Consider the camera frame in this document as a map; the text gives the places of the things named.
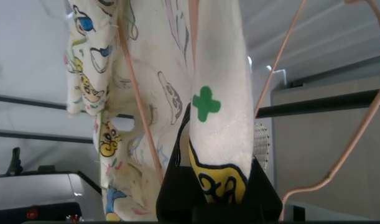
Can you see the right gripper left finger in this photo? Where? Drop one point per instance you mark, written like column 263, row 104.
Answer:
column 177, row 193

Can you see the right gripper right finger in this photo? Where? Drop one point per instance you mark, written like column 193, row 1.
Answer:
column 264, row 205

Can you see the pink clothes hanger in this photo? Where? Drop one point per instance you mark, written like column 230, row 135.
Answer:
column 329, row 178
column 193, row 25

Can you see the cream printed shirt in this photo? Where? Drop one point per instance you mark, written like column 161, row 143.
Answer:
column 220, row 62

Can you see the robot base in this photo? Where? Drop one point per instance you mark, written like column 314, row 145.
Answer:
column 37, row 193

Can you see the white laundry basket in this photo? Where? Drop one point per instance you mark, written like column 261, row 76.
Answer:
column 262, row 146

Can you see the black clothes rack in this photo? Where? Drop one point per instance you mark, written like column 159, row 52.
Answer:
column 332, row 104

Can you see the white curtain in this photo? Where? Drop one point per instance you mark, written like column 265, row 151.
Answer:
column 326, row 37

